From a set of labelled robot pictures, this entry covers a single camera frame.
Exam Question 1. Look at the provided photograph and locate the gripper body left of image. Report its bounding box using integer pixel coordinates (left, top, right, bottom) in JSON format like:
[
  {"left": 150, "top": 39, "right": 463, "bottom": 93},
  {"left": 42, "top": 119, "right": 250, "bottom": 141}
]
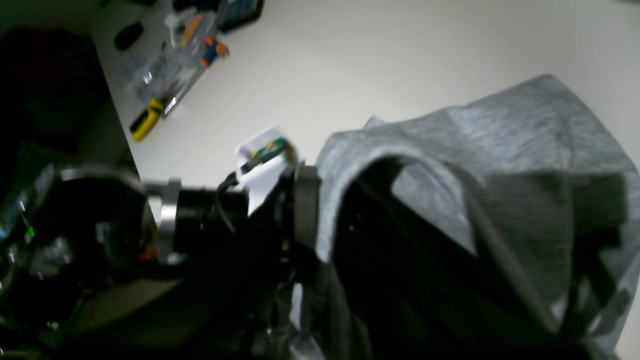
[{"left": 217, "top": 127, "right": 321, "bottom": 281}]

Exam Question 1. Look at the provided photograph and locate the grey T-shirt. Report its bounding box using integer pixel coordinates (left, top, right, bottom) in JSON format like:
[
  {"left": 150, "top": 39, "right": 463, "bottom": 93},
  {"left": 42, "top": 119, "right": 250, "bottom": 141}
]
[{"left": 289, "top": 75, "right": 639, "bottom": 360}]

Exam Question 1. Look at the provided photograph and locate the yellow black hand tool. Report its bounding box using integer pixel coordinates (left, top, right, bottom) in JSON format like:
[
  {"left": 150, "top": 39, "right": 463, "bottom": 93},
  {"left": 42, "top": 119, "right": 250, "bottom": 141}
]
[{"left": 129, "top": 96, "right": 168, "bottom": 142}]

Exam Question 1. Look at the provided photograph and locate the orange blue small tool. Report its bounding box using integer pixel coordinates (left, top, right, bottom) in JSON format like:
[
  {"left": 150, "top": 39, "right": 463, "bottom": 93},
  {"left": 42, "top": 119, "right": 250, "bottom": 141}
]
[{"left": 200, "top": 35, "right": 230, "bottom": 68}]

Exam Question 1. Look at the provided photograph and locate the clear plastic parts bag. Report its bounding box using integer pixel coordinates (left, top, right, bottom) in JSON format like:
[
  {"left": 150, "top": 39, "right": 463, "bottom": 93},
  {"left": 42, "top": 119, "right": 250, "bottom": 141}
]
[{"left": 119, "top": 8, "right": 217, "bottom": 117}]

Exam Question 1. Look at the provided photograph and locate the black computer mouse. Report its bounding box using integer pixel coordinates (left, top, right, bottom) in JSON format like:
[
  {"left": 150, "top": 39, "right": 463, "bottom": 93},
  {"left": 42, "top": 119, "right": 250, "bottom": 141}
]
[{"left": 113, "top": 21, "right": 144, "bottom": 51}]

